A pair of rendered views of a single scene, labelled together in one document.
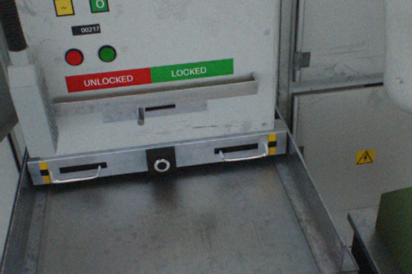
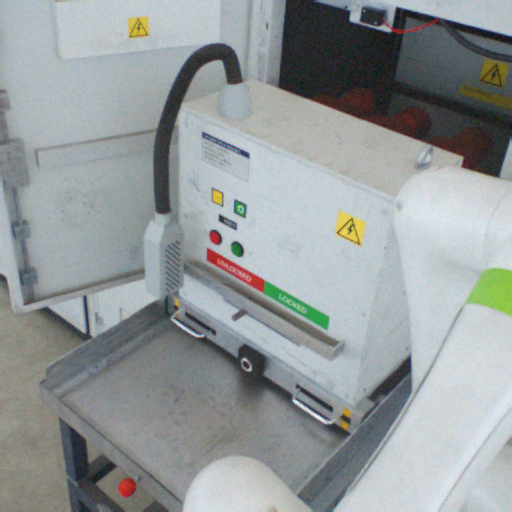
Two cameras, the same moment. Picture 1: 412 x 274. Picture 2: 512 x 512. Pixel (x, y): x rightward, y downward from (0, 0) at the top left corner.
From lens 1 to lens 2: 74 cm
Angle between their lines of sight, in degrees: 36
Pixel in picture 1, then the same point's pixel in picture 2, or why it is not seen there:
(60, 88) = (202, 253)
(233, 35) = (333, 297)
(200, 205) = (243, 419)
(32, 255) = (110, 360)
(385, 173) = not seen: outside the picture
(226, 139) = (307, 383)
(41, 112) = (157, 264)
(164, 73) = (273, 292)
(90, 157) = (206, 319)
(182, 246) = (190, 436)
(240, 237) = not seen: hidden behind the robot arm
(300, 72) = not seen: hidden behind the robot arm
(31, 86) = (155, 243)
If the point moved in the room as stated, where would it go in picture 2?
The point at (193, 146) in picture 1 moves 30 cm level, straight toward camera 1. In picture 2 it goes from (280, 368) to (166, 447)
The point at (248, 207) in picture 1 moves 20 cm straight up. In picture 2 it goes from (270, 452) to (279, 378)
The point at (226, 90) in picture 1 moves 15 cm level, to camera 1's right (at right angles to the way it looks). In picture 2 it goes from (305, 340) to (368, 385)
